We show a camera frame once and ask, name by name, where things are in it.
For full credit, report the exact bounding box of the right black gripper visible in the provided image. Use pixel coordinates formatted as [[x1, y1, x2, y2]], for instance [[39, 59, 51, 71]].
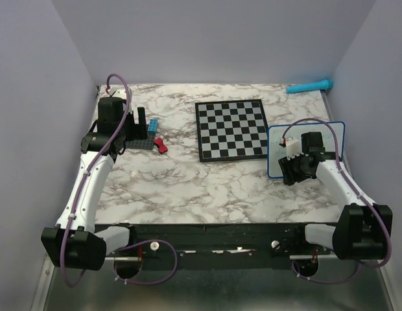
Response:
[[278, 150, 313, 186]]

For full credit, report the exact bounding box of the blue framed whiteboard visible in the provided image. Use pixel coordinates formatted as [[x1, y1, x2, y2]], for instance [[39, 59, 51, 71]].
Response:
[[266, 121, 346, 179]]

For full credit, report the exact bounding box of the red bow-shaped eraser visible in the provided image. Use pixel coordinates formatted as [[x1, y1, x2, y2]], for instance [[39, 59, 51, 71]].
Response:
[[154, 137, 168, 154]]

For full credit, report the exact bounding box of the black white chessboard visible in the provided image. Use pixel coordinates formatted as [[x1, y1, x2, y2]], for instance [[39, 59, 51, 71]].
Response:
[[195, 99, 268, 163]]

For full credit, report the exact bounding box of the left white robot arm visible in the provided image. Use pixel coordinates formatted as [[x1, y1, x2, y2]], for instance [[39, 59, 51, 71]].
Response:
[[41, 97, 147, 271]]

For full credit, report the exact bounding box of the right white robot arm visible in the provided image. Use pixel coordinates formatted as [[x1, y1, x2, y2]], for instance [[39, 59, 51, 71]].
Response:
[[278, 132, 393, 261]]

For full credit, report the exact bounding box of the blue toy brick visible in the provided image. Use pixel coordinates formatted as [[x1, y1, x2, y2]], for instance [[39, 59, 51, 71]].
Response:
[[147, 119, 158, 134]]

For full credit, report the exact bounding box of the dark grey brick baseplate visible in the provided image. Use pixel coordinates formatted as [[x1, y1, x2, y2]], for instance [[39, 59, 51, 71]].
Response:
[[125, 133, 156, 150]]

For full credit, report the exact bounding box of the blue marker pen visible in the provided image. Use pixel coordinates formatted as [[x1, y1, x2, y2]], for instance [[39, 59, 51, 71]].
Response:
[[286, 79, 333, 94]]

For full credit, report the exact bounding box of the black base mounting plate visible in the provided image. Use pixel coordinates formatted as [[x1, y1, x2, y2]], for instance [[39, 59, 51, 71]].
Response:
[[123, 223, 329, 271]]

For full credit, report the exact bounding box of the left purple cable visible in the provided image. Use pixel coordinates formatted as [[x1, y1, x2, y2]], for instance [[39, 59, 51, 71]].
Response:
[[59, 73, 131, 288]]

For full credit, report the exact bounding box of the purple cable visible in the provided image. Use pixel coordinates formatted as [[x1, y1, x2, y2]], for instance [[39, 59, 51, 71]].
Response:
[[283, 118, 392, 284], [59, 73, 131, 288]]

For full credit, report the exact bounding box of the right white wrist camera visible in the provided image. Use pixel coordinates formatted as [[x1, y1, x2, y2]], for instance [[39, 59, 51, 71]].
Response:
[[280, 137, 302, 160]]

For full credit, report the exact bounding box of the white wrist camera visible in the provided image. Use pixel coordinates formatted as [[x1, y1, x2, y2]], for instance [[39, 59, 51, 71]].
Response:
[[280, 137, 302, 160], [105, 86, 117, 97]]

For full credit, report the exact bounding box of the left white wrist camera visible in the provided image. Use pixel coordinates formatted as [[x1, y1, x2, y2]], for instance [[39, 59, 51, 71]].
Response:
[[105, 86, 117, 97]]

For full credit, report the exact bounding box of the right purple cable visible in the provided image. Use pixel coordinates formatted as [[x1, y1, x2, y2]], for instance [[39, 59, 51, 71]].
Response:
[[283, 118, 392, 284]]

